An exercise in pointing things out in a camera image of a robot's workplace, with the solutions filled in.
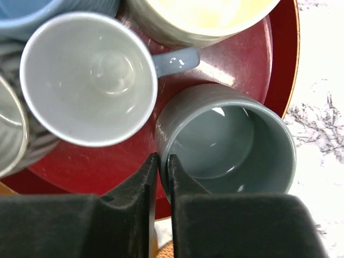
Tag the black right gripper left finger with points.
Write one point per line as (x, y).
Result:
(119, 223)

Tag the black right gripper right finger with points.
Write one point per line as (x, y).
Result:
(239, 224)

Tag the woven rattan coaster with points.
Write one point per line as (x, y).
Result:
(166, 251)

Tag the dark green mug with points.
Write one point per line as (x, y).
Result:
(226, 141)

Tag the cream yellow mug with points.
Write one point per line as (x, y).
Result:
(197, 23)

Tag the light blue mug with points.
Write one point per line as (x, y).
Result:
(20, 18)

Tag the ribbed grey cup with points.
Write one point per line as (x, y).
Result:
(24, 141)

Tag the small grey cup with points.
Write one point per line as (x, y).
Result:
(91, 81)

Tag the dark red round tray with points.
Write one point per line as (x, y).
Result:
(261, 62)

